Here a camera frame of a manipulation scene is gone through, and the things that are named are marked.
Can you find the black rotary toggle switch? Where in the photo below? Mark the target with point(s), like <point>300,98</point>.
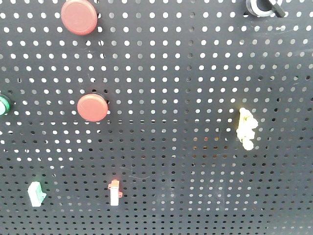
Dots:
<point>265,8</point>

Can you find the green push button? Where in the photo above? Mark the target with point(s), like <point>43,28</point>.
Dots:
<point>5,105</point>

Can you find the red-white contact block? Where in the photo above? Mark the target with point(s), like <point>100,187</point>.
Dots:
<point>115,193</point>

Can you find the black perforated pegboard panel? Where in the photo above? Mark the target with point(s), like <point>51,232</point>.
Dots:
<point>174,74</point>

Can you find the green-white contact block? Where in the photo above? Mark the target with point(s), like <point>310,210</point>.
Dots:
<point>35,193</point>

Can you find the yellow-white contact block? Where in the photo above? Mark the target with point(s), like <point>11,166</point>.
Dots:
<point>247,123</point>

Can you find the red mushroom button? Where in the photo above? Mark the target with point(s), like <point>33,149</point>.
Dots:
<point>92,107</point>
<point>79,16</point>

